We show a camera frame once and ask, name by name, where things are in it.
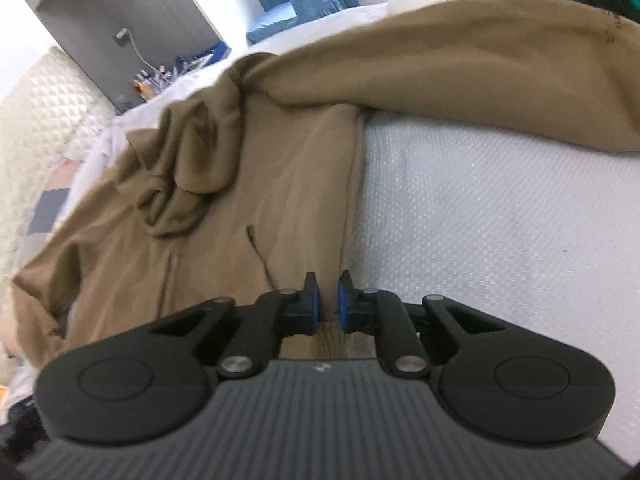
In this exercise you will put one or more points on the grey wardrobe cabinet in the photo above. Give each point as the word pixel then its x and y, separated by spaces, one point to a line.
pixel 125 0

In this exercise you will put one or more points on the row of cosmetic bottles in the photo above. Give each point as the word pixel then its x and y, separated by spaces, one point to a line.
pixel 150 82

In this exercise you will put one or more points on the light grey duvet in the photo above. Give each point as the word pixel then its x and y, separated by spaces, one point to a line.
pixel 107 142

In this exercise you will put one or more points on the brown hoodie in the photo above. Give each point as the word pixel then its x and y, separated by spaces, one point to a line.
pixel 225 210

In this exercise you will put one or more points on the wall charger plug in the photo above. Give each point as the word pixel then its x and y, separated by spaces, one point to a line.
pixel 121 38

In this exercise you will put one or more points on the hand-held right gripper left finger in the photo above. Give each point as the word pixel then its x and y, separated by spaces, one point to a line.
pixel 312 305

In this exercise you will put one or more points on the cream quilted headboard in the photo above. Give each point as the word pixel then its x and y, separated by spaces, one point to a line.
pixel 30 125

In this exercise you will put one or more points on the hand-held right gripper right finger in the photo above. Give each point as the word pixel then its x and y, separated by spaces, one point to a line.
pixel 343 307

